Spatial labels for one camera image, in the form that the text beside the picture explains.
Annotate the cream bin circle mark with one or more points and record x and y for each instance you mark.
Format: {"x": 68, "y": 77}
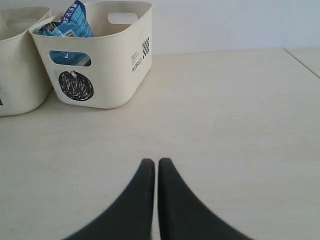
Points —
{"x": 120, "y": 52}

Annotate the blue instant noodle bag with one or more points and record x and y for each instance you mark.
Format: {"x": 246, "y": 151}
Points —
{"x": 72, "y": 24}

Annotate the cream bin square mark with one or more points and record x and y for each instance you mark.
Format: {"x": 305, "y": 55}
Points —
{"x": 24, "y": 82}

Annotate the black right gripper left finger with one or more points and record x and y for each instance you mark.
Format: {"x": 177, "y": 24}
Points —
{"x": 130, "y": 216}

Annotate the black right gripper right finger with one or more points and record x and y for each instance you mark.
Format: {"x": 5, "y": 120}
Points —
{"x": 183, "y": 216}

